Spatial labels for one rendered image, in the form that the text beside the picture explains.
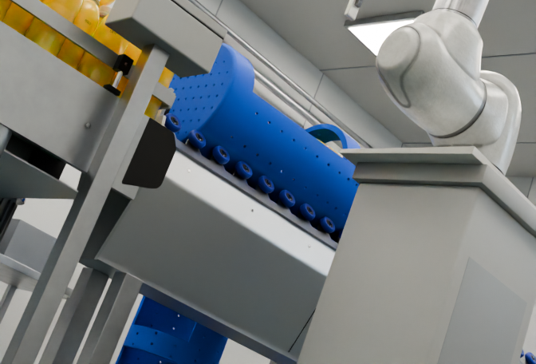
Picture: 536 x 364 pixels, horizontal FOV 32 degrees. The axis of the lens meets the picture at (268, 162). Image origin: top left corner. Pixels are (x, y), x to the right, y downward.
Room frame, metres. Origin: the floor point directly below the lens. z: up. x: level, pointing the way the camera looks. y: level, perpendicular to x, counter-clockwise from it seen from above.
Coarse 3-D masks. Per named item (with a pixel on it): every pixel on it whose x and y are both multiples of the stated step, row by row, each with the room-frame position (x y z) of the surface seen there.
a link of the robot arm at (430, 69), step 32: (448, 0) 1.67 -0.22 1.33; (480, 0) 1.67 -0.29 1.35; (416, 32) 1.62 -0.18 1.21; (448, 32) 1.63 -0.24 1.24; (384, 64) 1.66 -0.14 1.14; (416, 64) 1.61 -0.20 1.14; (448, 64) 1.63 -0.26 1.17; (480, 64) 1.70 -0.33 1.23; (416, 96) 1.66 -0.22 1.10; (448, 96) 1.66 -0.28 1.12; (480, 96) 1.70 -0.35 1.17; (448, 128) 1.73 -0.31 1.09
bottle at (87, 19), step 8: (88, 0) 1.72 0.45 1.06; (96, 0) 1.73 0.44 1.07; (88, 8) 1.71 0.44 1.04; (96, 8) 1.73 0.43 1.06; (80, 16) 1.71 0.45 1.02; (88, 16) 1.71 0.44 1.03; (96, 16) 1.73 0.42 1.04; (80, 24) 1.71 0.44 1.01; (88, 24) 1.72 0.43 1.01; (96, 24) 1.74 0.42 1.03; (88, 32) 1.73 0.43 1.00; (64, 48) 1.71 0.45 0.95; (72, 48) 1.71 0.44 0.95; (80, 48) 1.72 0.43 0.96; (64, 56) 1.71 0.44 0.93; (72, 56) 1.72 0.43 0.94; (80, 56) 1.73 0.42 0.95; (72, 64) 1.72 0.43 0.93
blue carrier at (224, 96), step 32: (224, 64) 2.00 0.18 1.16; (192, 96) 2.06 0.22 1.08; (224, 96) 1.96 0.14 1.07; (256, 96) 2.01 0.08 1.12; (192, 128) 2.02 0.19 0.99; (224, 128) 2.00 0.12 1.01; (256, 128) 2.03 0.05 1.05; (288, 128) 2.07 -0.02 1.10; (320, 128) 2.32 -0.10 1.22; (256, 160) 2.09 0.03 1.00; (288, 160) 2.11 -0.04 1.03; (320, 160) 2.15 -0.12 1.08; (320, 192) 2.20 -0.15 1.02; (352, 192) 2.23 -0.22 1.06
